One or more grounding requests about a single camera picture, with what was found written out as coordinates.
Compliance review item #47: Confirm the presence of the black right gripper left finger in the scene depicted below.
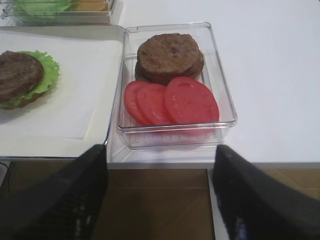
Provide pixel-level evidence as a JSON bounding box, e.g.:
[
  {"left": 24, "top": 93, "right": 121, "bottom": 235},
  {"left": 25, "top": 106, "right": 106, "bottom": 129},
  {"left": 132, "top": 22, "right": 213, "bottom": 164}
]
[{"left": 0, "top": 144, "right": 108, "bottom": 240}]

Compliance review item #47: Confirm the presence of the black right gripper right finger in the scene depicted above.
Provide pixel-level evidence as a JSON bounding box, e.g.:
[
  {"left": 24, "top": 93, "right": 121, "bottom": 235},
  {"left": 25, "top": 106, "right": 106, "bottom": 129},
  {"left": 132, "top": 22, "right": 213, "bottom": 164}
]
[{"left": 212, "top": 145, "right": 320, "bottom": 240}]

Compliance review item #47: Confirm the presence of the clear box with lettuce cheese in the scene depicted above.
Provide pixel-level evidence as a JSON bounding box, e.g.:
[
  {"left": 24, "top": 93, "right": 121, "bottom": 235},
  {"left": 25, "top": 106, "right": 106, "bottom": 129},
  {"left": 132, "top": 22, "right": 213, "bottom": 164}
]
[{"left": 0, "top": 0, "right": 117, "bottom": 27}]

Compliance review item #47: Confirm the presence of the yellow cheese slice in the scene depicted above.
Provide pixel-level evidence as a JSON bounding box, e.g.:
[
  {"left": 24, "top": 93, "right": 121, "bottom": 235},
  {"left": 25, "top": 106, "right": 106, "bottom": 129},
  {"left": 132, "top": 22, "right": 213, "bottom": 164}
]
[{"left": 75, "top": 0, "right": 109, "bottom": 12}]

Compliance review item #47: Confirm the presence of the white table leg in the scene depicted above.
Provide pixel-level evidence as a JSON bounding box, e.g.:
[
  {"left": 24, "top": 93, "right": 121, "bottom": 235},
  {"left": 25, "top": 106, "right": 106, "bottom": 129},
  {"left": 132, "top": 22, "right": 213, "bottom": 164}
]
[{"left": 206, "top": 169, "right": 216, "bottom": 240}]

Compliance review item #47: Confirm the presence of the white metal serving tray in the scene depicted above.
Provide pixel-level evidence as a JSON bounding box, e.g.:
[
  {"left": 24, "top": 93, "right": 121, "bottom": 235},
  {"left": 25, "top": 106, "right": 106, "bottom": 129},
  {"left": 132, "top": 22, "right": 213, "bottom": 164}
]
[{"left": 0, "top": 24, "right": 126, "bottom": 160}]

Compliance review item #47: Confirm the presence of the white paper sheet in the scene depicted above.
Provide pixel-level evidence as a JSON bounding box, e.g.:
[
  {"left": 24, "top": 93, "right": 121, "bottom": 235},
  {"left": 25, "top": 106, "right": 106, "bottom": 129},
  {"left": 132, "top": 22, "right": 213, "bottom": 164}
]
[{"left": 0, "top": 25, "right": 124, "bottom": 139}]

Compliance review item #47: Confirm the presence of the bottom bun of burger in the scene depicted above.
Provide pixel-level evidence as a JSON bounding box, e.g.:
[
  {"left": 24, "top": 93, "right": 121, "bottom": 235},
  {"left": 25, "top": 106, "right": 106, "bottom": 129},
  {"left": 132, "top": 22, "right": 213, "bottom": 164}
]
[{"left": 0, "top": 91, "right": 47, "bottom": 110}]

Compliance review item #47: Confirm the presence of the right red tomato slice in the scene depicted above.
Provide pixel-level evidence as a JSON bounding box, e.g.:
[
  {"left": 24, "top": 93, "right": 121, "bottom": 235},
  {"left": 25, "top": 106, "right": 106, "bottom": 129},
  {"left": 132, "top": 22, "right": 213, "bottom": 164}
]
[{"left": 164, "top": 76, "right": 220, "bottom": 124}]

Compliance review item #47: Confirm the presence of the red tomato slice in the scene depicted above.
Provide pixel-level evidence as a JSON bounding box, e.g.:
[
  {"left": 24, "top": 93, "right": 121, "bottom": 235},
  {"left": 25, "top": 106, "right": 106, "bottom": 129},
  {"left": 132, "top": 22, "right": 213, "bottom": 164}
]
[
  {"left": 136, "top": 83, "right": 173, "bottom": 126},
  {"left": 123, "top": 80, "right": 150, "bottom": 126},
  {"left": 164, "top": 76, "right": 220, "bottom": 124}
]

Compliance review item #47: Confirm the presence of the left red tomato slice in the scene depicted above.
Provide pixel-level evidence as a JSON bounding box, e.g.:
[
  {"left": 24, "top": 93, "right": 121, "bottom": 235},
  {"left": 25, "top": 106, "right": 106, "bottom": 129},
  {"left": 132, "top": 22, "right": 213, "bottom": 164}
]
[{"left": 123, "top": 80, "right": 150, "bottom": 126}]

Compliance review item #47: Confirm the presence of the middle red tomato slice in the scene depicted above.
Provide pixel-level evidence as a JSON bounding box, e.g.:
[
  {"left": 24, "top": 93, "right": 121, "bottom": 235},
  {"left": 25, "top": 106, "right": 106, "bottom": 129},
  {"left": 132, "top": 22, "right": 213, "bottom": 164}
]
[{"left": 136, "top": 83, "right": 173, "bottom": 126}]

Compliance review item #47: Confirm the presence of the green lettuce leaf on burger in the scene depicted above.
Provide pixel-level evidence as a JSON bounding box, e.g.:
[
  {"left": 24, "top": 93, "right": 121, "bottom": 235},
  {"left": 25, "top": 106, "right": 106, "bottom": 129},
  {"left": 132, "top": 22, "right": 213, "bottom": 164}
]
[{"left": 0, "top": 50, "right": 61, "bottom": 109}]

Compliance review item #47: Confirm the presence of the clear box with patties tomatoes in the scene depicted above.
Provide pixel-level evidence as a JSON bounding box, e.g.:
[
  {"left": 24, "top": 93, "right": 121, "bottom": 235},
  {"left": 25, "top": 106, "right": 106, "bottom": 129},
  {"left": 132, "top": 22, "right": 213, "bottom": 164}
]
[{"left": 113, "top": 22, "right": 238, "bottom": 149}]

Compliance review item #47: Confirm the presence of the brown beef patty on burger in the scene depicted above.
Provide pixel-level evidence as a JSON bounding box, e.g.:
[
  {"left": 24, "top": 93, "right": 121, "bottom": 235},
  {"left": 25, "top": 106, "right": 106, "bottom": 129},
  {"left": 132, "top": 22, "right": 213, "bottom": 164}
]
[{"left": 0, "top": 50, "right": 44, "bottom": 104}]

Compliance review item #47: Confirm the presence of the lower brown patty in box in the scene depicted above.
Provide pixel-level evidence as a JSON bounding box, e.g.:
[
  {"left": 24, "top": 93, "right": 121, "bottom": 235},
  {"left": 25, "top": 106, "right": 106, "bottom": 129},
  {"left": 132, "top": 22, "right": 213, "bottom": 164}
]
[{"left": 135, "top": 51, "right": 205, "bottom": 86}]

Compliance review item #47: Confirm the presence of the brown patty in box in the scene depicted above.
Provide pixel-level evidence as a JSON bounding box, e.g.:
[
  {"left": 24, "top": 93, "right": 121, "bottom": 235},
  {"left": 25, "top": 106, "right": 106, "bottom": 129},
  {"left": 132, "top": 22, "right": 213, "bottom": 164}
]
[
  {"left": 135, "top": 51, "right": 205, "bottom": 86},
  {"left": 137, "top": 33, "right": 202, "bottom": 76}
]

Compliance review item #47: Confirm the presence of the top brown patty in box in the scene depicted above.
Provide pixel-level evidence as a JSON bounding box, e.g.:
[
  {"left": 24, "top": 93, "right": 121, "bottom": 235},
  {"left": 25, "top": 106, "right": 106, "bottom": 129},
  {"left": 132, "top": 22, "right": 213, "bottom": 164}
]
[{"left": 137, "top": 33, "right": 202, "bottom": 76}]

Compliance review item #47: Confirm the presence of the green lettuce in box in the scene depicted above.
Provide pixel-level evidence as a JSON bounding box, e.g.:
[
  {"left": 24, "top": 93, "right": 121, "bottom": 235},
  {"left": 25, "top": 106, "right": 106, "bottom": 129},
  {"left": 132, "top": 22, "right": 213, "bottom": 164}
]
[{"left": 12, "top": 0, "right": 73, "bottom": 23}]

